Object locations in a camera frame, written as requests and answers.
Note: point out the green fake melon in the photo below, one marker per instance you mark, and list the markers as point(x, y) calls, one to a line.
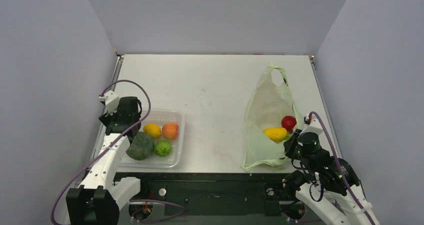
point(142, 147)

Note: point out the pale green plastic bag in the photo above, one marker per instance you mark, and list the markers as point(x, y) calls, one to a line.
point(270, 102)

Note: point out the orange fake peach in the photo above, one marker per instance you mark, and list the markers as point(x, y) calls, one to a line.
point(170, 131)

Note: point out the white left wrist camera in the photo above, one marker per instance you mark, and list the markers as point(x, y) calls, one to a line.
point(110, 100)

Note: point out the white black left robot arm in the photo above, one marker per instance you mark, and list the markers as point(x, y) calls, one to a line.
point(97, 201)

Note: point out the white perforated plastic basket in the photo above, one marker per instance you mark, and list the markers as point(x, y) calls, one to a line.
point(160, 117)

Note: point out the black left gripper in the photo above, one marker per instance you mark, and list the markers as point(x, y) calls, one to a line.
point(108, 119)

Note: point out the yellow fake mango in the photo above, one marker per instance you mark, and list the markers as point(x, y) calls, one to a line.
point(276, 134)

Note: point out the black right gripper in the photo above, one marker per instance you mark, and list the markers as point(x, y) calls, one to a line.
point(291, 147)

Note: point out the red fake apple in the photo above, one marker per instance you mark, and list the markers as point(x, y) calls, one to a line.
point(289, 122)

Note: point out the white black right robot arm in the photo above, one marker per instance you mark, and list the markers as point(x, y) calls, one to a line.
point(325, 183)

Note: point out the small green fake fruit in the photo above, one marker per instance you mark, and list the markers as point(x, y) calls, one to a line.
point(163, 148)

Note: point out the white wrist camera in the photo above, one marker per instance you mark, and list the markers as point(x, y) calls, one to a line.
point(314, 126)
point(110, 100)

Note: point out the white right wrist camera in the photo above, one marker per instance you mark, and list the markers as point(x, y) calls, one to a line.
point(314, 126)

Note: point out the yellow fake lemon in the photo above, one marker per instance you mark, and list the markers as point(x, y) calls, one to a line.
point(153, 130)

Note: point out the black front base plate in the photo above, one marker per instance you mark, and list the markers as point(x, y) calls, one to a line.
point(215, 194)

